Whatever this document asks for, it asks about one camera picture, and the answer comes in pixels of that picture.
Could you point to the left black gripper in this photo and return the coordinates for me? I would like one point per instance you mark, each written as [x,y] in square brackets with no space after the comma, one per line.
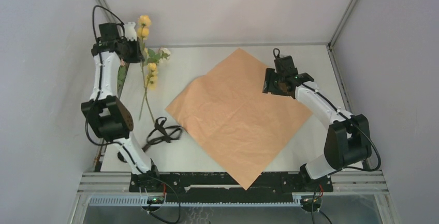
[136,59]

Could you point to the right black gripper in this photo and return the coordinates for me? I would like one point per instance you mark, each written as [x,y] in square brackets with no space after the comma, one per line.
[269,75]

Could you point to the yellow fake flower stem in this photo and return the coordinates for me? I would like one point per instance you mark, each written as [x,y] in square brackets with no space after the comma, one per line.
[148,68]

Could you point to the white fake flower stem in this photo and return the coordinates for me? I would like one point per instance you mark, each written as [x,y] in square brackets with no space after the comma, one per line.
[160,56]

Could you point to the orange wrapping paper sheet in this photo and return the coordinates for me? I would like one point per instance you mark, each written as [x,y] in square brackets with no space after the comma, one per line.
[228,115]

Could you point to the pink fake flower stem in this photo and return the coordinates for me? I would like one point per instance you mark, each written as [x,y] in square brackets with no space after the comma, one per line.
[122,74]

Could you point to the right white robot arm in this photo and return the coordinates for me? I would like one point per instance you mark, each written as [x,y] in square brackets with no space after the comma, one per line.
[348,136]

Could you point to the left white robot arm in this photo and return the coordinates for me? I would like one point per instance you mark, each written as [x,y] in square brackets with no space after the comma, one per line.
[106,115]

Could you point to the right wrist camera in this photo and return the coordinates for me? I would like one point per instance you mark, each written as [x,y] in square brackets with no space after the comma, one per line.
[285,67]

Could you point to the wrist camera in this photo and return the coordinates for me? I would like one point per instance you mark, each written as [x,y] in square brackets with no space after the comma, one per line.
[108,32]
[285,67]

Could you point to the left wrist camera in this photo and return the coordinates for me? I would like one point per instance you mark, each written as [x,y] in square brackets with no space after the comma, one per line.
[108,32]

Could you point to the black mounting base plate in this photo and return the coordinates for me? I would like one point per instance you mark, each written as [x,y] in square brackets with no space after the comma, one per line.
[284,181]

